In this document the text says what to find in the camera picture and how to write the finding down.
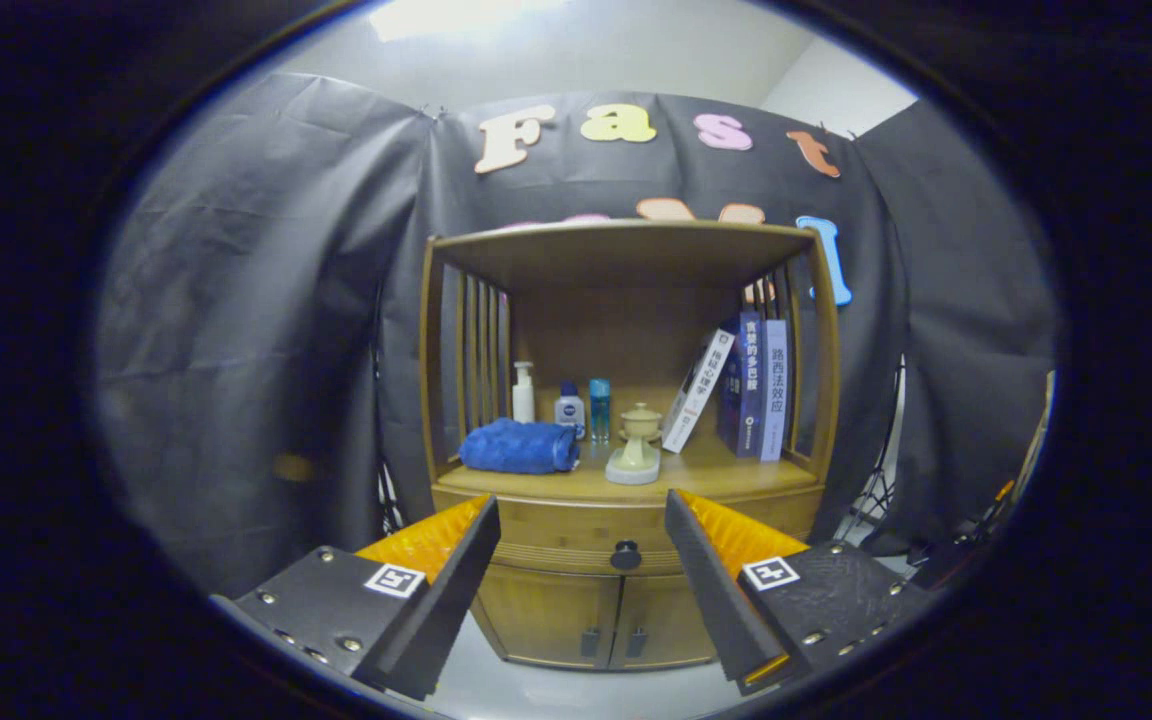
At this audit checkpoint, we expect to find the beige lidded teacup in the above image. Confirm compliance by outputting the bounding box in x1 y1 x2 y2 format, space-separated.
620 402 664 441

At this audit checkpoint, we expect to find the white bottle with blue cap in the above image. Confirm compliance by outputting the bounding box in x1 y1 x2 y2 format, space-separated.
553 381 587 441

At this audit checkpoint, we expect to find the lavender book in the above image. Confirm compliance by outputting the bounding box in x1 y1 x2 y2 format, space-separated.
759 319 790 463

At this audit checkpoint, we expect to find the blue rolled towel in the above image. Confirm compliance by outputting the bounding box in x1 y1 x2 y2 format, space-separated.
458 417 582 475

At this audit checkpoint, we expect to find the pale green handled brush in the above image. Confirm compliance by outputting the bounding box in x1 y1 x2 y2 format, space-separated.
604 436 662 487

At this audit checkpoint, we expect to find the wooden cabinet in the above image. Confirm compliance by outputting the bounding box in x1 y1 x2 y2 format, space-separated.
419 219 842 673

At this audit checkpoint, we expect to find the wooden countertop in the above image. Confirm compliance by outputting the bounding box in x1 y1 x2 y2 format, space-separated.
436 430 819 506

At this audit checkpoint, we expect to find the white book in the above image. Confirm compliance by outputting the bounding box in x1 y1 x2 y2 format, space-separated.
661 329 737 455

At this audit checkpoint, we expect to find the wooden drawer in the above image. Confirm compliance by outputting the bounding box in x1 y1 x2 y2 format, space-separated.
433 483 825 578

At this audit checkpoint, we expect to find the dark blue book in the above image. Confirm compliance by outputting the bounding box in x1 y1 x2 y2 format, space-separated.
716 310 765 459

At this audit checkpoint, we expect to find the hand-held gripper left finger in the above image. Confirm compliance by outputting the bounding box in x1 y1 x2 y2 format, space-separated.
211 493 502 701

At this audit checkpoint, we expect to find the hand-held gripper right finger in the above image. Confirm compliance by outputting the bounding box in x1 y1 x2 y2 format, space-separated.
664 489 937 697

